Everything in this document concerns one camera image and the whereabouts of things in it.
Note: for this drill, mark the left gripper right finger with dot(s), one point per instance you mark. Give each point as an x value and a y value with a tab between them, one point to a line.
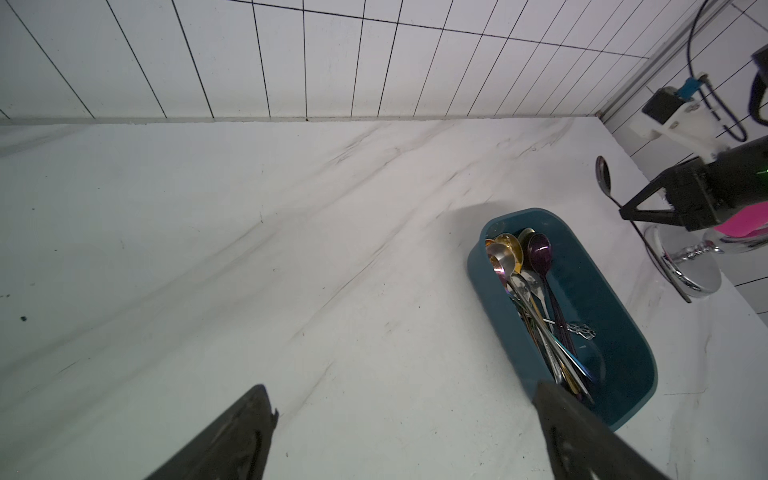
580	445

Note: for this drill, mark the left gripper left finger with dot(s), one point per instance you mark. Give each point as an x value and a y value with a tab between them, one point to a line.
234	446

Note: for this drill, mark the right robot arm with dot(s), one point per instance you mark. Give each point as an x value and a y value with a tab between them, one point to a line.
723	185

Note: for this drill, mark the black spoon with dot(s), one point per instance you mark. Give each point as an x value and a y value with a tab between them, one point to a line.
603	179

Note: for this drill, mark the pink plastic goblet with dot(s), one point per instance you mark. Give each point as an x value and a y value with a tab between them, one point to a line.
746	221

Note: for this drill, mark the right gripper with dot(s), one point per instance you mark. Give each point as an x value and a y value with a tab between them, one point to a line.
690	194

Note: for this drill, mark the chrome wire cup rack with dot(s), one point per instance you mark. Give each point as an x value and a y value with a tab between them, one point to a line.
690	259

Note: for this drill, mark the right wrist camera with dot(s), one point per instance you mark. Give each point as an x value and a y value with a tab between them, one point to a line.
673	113

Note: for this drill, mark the teal storage box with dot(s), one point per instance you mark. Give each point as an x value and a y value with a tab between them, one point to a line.
618	357

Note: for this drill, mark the silver ladle spoon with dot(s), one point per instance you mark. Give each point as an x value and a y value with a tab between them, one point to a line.
504	258

